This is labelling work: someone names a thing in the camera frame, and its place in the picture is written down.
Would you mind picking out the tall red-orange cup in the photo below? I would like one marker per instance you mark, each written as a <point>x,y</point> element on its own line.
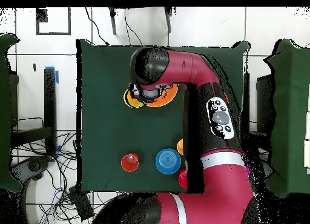
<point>130,162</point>

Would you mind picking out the dark green tablecloth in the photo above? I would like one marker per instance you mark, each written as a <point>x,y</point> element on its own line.
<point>109,127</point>

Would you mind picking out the green cloth side table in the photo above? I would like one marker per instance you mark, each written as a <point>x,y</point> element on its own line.
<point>290,112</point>
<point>4,112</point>

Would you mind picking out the blue tape piece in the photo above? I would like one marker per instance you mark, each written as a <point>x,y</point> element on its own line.
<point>57,76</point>

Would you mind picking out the black square floor frame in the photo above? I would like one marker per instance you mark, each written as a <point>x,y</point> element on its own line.
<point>53,33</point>

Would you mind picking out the yellow cup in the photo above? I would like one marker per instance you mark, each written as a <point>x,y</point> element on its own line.
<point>133,103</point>

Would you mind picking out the small orange cup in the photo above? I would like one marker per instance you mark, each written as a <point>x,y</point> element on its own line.
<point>180,146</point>

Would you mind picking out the light blue bowl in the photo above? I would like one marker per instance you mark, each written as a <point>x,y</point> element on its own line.
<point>168,161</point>

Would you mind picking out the black power box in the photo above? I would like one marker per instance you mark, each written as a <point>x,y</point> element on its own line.
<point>81,203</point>

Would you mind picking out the black table frame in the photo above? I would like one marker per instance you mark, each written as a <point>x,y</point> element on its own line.
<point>49,107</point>
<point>262,103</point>

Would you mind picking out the red cup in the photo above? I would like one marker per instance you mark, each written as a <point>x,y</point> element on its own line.
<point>183,178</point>

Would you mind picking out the black tripod leg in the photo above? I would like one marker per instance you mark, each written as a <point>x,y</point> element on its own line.
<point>168,20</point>
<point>113,23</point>

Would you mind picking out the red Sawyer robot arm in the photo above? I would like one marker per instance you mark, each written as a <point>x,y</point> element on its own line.
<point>213,185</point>

